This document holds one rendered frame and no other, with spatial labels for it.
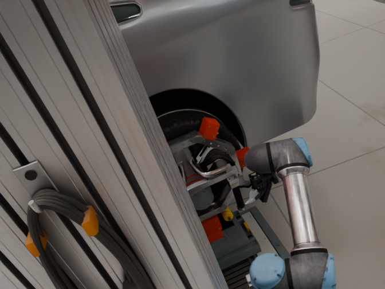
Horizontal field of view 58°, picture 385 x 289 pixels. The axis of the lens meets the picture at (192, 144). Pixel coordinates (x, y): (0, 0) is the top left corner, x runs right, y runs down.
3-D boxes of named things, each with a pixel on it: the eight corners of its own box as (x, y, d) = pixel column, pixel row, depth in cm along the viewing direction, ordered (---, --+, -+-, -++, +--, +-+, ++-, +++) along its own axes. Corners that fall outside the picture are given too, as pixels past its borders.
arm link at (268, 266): (254, 275, 123) (246, 251, 116) (293, 272, 120) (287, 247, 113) (255, 308, 114) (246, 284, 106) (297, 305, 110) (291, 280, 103)
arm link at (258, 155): (240, 178, 128) (254, 170, 175) (271, 174, 125) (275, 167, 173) (235, 147, 129) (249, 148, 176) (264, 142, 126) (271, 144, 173)
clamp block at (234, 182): (233, 175, 174) (231, 167, 171) (240, 185, 166) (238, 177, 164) (224, 179, 174) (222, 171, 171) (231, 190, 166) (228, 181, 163)
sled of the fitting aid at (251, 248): (240, 217, 261) (237, 208, 256) (262, 252, 230) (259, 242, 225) (179, 245, 257) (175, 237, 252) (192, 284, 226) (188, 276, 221)
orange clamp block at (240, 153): (235, 161, 196) (250, 155, 197) (240, 168, 190) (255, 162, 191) (232, 152, 193) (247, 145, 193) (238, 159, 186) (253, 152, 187)
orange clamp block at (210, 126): (210, 133, 183) (215, 118, 180) (215, 140, 177) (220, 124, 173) (198, 132, 181) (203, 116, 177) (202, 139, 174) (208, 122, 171)
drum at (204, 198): (205, 182, 196) (198, 162, 188) (218, 204, 178) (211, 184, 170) (183, 192, 195) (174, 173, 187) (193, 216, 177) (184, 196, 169)
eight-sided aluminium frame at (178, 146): (246, 193, 208) (223, 117, 179) (250, 199, 202) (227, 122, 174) (161, 231, 204) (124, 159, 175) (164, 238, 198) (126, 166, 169)
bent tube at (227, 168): (219, 151, 181) (213, 134, 176) (232, 170, 165) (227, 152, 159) (188, 164, 180) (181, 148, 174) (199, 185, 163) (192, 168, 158)
